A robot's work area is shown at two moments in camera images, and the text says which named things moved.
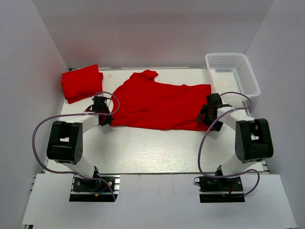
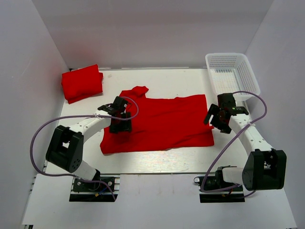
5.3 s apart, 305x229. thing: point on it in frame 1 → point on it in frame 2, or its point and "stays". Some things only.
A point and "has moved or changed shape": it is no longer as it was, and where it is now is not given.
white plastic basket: (231, 72) stays
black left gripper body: (108, 118) → (122, 125)
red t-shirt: (141, 101) has moved or changed shape
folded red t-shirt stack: (80, 83) stays
